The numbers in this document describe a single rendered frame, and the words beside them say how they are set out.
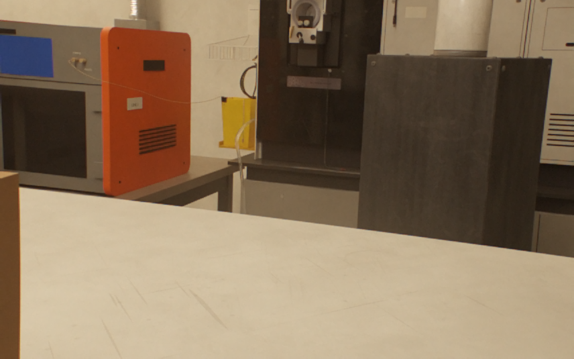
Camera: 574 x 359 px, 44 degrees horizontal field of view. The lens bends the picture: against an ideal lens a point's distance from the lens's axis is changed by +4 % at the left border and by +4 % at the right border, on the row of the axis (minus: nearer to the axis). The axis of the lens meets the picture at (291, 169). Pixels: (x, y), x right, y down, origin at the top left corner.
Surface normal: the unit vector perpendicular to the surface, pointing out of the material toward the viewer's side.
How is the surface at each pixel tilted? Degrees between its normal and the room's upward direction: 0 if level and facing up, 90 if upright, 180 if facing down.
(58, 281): 0
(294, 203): 90
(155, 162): 90
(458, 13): 90
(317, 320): 0
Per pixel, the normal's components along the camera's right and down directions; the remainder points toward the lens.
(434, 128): -0.61, 0.11
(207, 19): -0.33, 0.15
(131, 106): 0.94, 0.10
